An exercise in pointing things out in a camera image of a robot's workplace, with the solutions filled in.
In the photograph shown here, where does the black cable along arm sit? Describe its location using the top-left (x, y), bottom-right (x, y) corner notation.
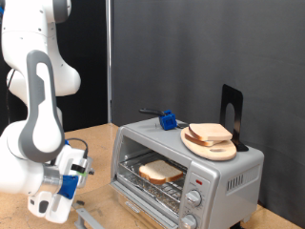
top-left (65, 137), bottom-right (90, 160)

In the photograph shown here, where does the round wooden cutting board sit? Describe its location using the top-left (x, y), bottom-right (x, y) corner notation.
top-left (179, 127), bottom-right (237, 162)

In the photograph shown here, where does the wire oven rack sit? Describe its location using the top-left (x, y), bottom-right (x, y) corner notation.
top-left (117, 152), bottom-right (189, 204)

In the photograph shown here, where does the silver oven knob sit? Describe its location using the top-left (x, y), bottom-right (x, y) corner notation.
top-left (185, 190), bottom-right (203, 208)
top-left (180, 213), bottom-right (198, 229)

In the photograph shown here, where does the glass oven door with handle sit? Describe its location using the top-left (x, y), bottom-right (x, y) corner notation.
top-left (71, 181), bottom-right (180, 229)

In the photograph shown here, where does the spatula with blue grip block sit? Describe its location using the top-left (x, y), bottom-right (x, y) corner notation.
top-left (138, 108), bottom-right (191, 132)

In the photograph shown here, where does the silver toaster oven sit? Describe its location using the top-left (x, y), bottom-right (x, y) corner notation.
top-left (109, 115), bottom-right (265, 229)

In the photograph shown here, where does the vertical metal pole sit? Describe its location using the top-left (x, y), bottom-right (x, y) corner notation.
top-left (106, 0), bottom-right (113, 124)

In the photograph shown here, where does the white bread slice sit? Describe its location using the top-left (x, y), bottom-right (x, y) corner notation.
top-left (188, 123), bottom-right (234, 142)
top-left (138, 159), bottom-right (184, 186)
top-left (184, 132), bottom-right (220, 148)

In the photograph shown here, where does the black metal bookend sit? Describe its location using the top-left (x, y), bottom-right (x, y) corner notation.
top-left (218, 83), bottom-right (250, 153)

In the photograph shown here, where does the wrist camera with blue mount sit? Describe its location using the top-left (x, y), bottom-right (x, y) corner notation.
top-left (56, 156), bottom-right (94, 200)

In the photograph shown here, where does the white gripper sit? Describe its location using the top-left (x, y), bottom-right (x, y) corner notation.
top-left (28, 144), bottom-right (95, 224)

